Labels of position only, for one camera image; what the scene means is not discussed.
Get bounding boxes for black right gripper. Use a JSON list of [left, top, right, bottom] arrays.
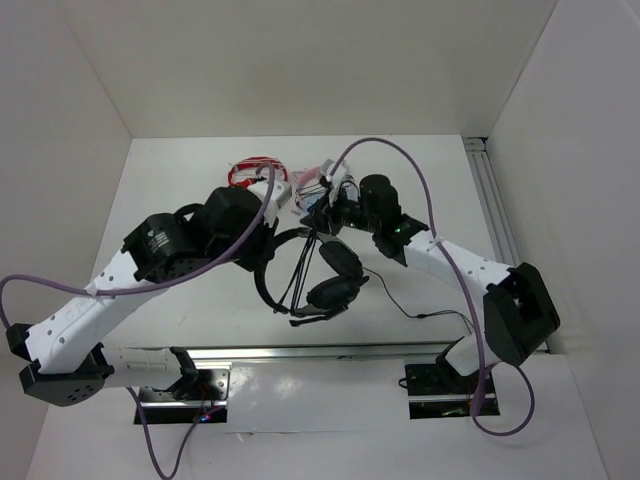
[[299, 184, 379, 239]]

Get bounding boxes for black headset with microphone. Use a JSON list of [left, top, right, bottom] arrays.
[[253, 227, 369, 328]]

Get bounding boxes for black headset cable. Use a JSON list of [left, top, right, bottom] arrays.
[[272, 232, 476, 334]]

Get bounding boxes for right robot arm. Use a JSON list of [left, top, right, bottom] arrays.
[[301, 175, 560, 392]]

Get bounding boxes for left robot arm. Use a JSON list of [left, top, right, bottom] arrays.
[[6, 181, 291, 407]]

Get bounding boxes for pink and blue cat headphones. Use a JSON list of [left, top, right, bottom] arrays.
[[293, 165, 330, 213]]

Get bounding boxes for red headphones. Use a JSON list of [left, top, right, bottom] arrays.
[[227, 156, 291, 189]]

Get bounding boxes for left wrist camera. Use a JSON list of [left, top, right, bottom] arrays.
[[248, 179, 292, 227]]

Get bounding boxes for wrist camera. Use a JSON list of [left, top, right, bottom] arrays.
[[318, 159, 349, 191], [248, 179, 292, 227]]

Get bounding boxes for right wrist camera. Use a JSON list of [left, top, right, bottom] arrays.
[[318, 159, 349, 191]]

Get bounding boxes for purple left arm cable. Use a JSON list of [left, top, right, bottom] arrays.
[[0, 162, 276, 334]]

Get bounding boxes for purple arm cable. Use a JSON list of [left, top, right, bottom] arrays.
[[332, 137, 537, 437], [0, 162, 276, 334]]

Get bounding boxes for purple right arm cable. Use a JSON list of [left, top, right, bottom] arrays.
[[332, 137, 537, 437]]

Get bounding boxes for aluminium rail at front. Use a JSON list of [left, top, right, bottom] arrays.
[[187, 342, 448, 368]]

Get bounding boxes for aluminium rail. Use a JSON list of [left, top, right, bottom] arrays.
[[462, 137, 520, 265], [187, 342, 448, 368]]

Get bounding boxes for aluminium rail at right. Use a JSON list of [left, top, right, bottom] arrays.
[[462, 137, 520, 265]]

